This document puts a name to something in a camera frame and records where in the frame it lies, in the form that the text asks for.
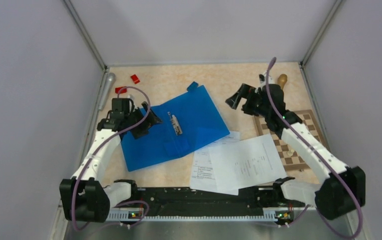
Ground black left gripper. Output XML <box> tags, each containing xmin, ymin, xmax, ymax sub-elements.
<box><xmin>125</xmin><ymin>101</ymin><xmax>164</xmax><ymax>139</ymax></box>

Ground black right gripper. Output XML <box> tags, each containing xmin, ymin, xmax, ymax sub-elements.
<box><xmin>226</xmin><ymin>83</ymin><xmax>270</xmax><ymax>119</ymax></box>

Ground blue clip file folder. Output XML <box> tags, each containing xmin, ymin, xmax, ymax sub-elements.
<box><xmin>121</xmin><ymin>85</ymin><xmax>230</xmax><ymax>172</ymax></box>

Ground English printed paper sheet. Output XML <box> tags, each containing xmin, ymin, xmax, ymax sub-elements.
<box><xmin>208</xmin><ymin>134</ymin><xmax>287</xmax><ymax>191</ymax></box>

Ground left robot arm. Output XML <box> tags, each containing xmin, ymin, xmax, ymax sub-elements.
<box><xmin>59</xmin><ymin>97</ymin><xmax>162</xmax><ymax>223</ymax></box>

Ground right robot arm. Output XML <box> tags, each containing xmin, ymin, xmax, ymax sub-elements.
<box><xmin>225</xmin><ymin>82</ymin><xmax>366</xmax><ymax>220</ymax></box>

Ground red block near folder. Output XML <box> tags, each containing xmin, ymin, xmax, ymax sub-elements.
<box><xmin>130</xmin><ymin>74</ymin><xmax>140</xmax><ymax>84</ymax></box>

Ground red block far left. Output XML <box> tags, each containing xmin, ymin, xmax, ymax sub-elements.
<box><xmin>115</xmin><ymin>86</ymin><xmax>127</xmax><ymax>95</ymax></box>

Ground blue block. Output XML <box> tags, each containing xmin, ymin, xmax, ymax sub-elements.
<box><xmin>187</xmin><ymin>81</ymin><xmax>199</xmax><ymax>92</ymax></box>

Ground silver microphone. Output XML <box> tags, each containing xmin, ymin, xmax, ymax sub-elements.
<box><xmin>98</xmin><ymin>72</ymin><xmax>116</xmax><ymax>111</ymax></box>

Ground cream chess pawn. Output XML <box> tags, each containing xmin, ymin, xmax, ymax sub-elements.
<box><xmin>287</xmin><ymin>149</ymin><xmax>295</xmax><ymax>157</ymax></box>

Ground Chinese printed paper sheet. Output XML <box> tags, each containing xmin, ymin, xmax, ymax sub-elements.
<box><xmin>189</xmin><ymin>131</ymin><xmax>241</xmax><ymax>196</ymax></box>

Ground wooden chessboard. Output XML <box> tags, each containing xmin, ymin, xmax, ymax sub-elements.
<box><xmin>253</xmin><ymin>109</ymin><xmax>329</xmax><ymax>172</ymax></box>

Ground wooden pestle handle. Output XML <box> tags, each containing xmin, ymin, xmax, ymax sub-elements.
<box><xmin>276</xmin><ymin>73</ymin><xmax>288</xmax><ymax>90</ymax></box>

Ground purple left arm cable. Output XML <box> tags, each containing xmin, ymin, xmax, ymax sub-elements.
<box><xmin>71</xmin><ymin>86</ymin><xmax>152</xmax><ymax>233</ymax></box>

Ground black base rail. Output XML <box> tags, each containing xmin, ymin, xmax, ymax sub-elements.
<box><xmin>107</xmin><ymin>186</ymin><xmax>307</xmax><ymax>219</ymax></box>

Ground aluminium frame rail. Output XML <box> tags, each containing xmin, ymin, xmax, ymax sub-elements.
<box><xmin>106</xmin><ymin>207</ymin><xmax>296</xmax><ymax>223</ymax></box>

